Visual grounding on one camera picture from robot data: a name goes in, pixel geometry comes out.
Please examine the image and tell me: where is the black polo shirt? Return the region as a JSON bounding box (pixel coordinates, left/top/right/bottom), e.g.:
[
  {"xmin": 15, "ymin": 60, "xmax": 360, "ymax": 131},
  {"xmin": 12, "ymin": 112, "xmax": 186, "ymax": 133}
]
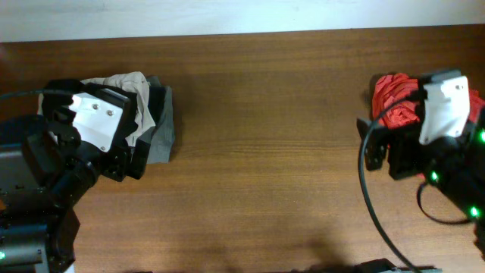
[{"xmin": 39, "ymin": 79, "xmax": 102, "ymax": 124}]

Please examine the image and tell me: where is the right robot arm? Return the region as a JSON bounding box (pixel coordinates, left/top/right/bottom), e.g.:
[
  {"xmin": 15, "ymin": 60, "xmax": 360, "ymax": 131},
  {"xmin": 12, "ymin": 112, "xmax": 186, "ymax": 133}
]
[{"xmin": 356, "ymin": 111, "xmax": 484, "ymax": 252}]

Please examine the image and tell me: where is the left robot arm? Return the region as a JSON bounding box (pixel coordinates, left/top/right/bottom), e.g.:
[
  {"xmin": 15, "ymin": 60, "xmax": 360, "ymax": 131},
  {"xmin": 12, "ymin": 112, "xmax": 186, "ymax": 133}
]
[{"xmin": 1, "ymin": 83, "xmax": 146, "ymax": 272}]

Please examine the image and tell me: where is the beige folded garment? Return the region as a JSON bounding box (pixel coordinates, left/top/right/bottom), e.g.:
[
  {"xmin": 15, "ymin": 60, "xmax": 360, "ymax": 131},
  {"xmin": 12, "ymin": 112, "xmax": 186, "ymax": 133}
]
[{"xmin": 37, "ymin": 71, "xmax": 155, "ymax": 152}]

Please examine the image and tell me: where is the red crumpled shirt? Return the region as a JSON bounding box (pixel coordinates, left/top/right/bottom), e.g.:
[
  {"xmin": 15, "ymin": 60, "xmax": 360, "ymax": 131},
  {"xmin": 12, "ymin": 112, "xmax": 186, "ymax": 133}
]
[{"xmin": 371, "ymin": 73, "xmax": 484, "ymax": 129}]

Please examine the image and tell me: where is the grey folded garment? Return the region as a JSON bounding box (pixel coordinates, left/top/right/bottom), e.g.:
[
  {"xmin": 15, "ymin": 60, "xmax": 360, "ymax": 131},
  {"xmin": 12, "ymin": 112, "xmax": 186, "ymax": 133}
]
[{"xmin": 147, "ymin": 76, "xmax": 175, "ymax": 164}]

